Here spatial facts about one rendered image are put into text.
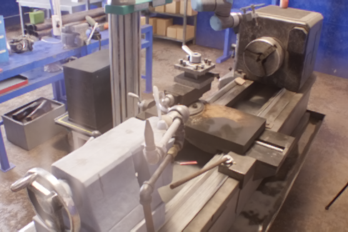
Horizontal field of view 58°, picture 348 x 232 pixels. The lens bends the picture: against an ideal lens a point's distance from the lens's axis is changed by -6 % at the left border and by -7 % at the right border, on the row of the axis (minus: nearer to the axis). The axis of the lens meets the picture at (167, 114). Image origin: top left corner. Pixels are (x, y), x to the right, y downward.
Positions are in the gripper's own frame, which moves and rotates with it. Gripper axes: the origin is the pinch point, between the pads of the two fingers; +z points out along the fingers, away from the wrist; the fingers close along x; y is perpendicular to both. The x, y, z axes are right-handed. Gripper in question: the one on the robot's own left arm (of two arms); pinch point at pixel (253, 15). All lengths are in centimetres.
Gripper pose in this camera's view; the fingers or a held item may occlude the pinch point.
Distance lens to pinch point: 223.2
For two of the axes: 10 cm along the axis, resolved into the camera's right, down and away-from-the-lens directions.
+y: -2.1, -9.4, -2.5
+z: 8.3, -3.1, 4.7
